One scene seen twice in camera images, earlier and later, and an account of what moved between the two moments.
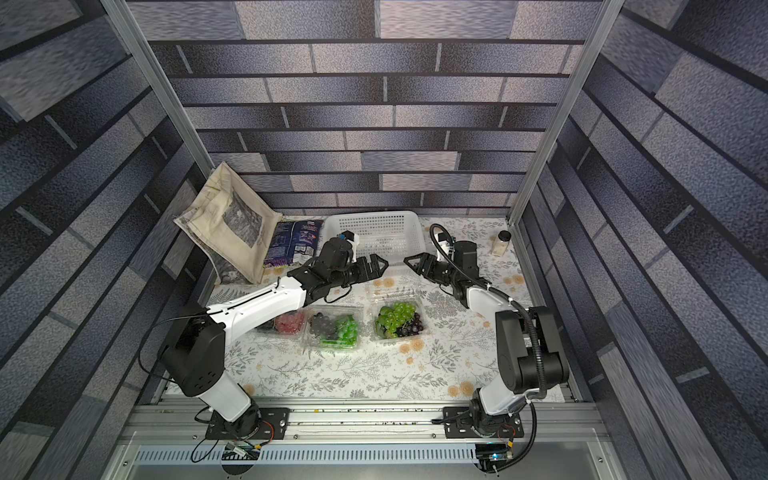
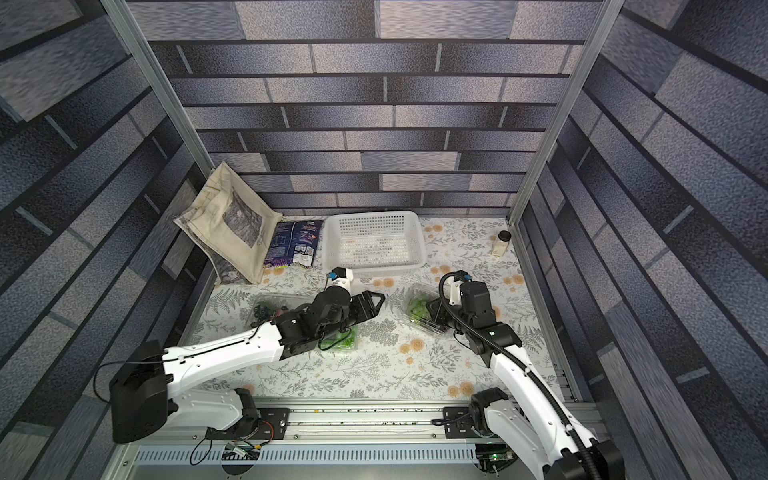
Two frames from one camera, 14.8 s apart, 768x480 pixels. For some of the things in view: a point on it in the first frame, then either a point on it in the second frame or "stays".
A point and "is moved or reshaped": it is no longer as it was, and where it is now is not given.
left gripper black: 377,272 to 372,310
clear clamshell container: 399,317 is moved or reshaped
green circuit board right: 490,456 stays
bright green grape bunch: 347,333 stays
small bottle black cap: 500,244 stays
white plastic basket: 393,235 stays
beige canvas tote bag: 232,224 stays
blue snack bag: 293,242 stays
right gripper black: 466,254 to 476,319
